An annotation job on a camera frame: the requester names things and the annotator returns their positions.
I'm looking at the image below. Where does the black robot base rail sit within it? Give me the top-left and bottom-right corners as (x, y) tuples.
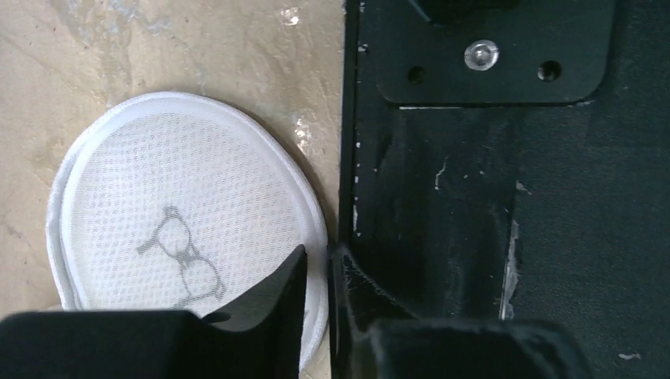
(334, 1), (669, 378)

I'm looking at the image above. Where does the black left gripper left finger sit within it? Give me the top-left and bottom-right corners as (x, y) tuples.
(1, 246), (307, 378)

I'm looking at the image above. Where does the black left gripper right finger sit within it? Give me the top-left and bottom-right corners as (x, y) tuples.
(329, 246), (592, 378)

